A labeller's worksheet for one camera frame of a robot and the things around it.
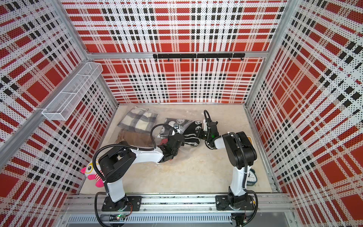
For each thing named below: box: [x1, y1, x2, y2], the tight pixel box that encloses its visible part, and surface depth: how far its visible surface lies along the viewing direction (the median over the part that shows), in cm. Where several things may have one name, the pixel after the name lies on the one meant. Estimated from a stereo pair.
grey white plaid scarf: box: [117, 106, 158, 133], surface depth 106 cm
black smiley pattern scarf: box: [159, 118, 203, 147], surface depth 100 cm
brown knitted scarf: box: [115, 129, 154, 147], surface depth 96 cm
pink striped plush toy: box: [80, 158, 106, 188], surface depth 78 cm
